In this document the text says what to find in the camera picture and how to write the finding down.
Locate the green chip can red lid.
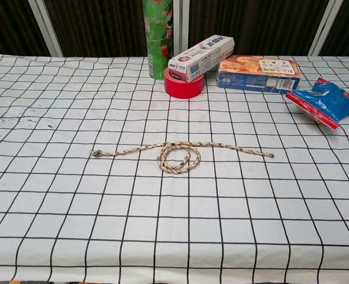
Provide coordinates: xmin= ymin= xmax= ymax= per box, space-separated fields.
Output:
xmin=141 ymin=0 xmax=176 ymax=80

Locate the beige speckled braided rope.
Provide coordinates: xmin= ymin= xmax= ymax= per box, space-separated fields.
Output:
xmin=90 ymin=141 xmax=276 ymax=175

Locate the white toothpaste box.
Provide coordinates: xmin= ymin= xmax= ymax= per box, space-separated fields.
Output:
xmin=167 ymin=34 xmax=236 ymax=83

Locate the white black-grid tablecloth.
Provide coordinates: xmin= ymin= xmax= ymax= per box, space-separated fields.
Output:
xmin=0 ymin=53 xmax=349 ymax=284

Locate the orange and blue biscuit box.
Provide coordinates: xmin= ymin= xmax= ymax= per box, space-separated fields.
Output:
xmin=216 ymin=54 xmax=302 ymax=95

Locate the blue snack bag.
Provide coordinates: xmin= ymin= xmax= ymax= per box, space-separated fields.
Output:
xmin=285 ymin=78 xmax=349 ymax=131

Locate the aluminium partition post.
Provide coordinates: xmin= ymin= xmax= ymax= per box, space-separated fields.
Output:
xmin=31 ymin=0 xmax=64 ymax=57
xmin=308 ymin=0 xmax=345 ymax=57
xmin=173 ymin=0 xmax=190 ymax=51

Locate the red tape roll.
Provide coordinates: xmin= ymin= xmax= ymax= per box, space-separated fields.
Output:
xmin=163 ymin=68 xmax=205 ymax=99

